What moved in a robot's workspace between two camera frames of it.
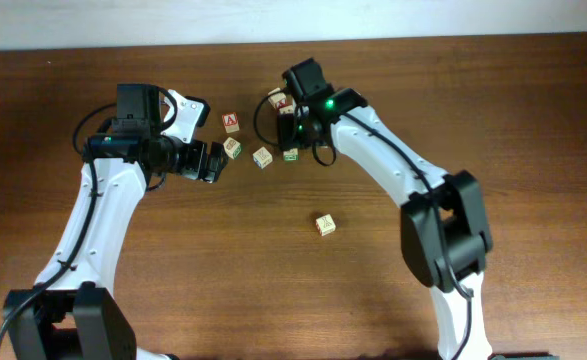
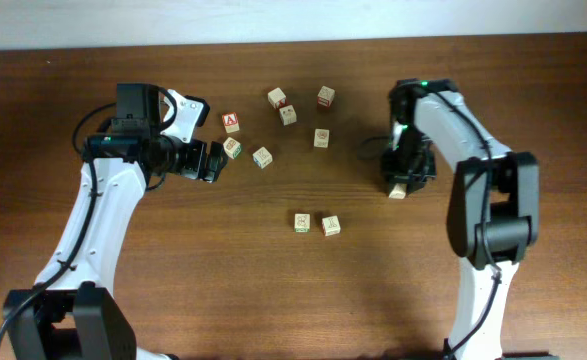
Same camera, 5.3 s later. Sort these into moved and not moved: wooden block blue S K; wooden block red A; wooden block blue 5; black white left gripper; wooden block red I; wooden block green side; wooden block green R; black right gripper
Moved: black right gripper; wooden block red I; wooden block green R
Not moved: wooden block blue 5; wooden block green side; wooden block blue S K; wooden block red A; black white left gripper
